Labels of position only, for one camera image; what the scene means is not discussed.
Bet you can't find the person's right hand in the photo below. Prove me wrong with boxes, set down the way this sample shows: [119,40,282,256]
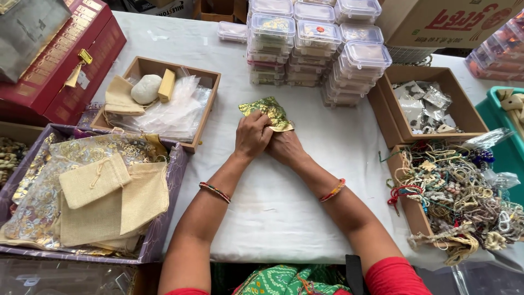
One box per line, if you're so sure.
[265,129,310,167]

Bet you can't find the person's left hand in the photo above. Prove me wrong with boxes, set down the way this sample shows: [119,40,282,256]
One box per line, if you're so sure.
[234,110,274,161]

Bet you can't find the green gold organza pouch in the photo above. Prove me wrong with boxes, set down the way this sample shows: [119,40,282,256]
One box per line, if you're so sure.
[239,97,295,133]

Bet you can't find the shallow wooden tray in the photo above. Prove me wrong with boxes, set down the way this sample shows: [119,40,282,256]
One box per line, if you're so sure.
[90,56,222,154]

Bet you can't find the red green bangles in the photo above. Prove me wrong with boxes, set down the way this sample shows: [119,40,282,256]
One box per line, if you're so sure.
[199,182,232,204]

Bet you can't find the stack of clear plastic boxes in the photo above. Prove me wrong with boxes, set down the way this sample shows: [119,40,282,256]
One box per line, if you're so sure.
[246,0,393,109]

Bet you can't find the heap of clear plastic bags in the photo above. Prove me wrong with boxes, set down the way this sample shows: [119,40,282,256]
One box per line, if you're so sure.
[107,67,213,143]

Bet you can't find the single flat clear plastic box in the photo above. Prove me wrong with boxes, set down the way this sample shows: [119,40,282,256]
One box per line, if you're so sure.
[217,21,249,44]

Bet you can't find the white tablecloth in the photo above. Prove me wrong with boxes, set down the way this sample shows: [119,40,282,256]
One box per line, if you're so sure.
[91,11,524,271]

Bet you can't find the orange red bangles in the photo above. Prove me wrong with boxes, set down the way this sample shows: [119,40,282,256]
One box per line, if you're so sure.
[319,178,346,203]

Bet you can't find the yellow rectangular block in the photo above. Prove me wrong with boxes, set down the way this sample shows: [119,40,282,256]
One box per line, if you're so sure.
[157,68,177,103]

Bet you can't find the purple floral cardboard tray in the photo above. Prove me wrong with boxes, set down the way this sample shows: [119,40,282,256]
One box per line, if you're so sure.
[0,124,190,265]

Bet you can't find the brown cardboard box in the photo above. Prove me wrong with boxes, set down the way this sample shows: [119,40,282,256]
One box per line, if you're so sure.
[192,0,236,23]

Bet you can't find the white round stone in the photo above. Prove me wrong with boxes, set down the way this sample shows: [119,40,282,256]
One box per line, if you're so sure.
[130,74,163,105]

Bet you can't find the white plastic basket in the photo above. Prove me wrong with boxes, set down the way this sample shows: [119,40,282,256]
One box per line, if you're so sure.
[385,44,439,64]

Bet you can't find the green patterned scarf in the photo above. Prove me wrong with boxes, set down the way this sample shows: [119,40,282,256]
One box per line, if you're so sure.
[231,263,353,295]

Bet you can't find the small beige jute pouch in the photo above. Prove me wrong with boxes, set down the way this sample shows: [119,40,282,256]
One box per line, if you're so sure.
[58,153,133,210]

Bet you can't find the large beige jute pouch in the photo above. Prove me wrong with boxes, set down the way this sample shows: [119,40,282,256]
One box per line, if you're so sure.
[59,191,142,248]

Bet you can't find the wooden box with jewellery packets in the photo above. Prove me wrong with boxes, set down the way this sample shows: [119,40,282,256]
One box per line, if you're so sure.
[367,65,490,149]

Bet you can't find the red sleeve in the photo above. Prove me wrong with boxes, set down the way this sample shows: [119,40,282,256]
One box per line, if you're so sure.
[364,256,433,295]

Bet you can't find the red gold jewellery case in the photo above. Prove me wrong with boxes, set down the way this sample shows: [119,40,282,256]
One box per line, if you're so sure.
[0,0,127,127]

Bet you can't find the brown cardboard carton red print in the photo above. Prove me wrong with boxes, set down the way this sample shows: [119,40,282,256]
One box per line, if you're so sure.
[374,0,524,50]

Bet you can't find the heap of gold print organza pouches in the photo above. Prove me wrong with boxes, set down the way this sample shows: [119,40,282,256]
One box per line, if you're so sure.
[0,130,169,256]

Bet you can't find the crumpled clear plastic bag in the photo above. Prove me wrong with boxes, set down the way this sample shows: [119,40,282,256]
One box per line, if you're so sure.
[462,127,516,150]

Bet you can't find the stack of pink-filled plastic boxes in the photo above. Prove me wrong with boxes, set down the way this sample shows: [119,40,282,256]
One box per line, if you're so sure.
[465,11,524,82]

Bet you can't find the teal plastic tray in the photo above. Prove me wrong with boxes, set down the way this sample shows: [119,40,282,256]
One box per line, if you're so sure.
[475,85,524,205]

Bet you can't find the box of brown beads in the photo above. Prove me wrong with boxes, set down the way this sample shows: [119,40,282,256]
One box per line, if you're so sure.
[0,121,45,190]

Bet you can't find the clear plastic container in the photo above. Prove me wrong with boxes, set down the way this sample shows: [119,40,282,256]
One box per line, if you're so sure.
[0,257,138,295]

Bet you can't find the wooden box under bracelets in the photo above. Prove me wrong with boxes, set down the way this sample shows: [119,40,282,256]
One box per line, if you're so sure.
[386,144,459,249]

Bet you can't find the black strap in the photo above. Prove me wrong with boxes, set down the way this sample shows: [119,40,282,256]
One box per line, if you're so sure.
[345,254,368,295]

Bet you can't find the heap of bead bracelets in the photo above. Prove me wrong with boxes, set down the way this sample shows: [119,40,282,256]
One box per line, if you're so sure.
[379,138,524,267]

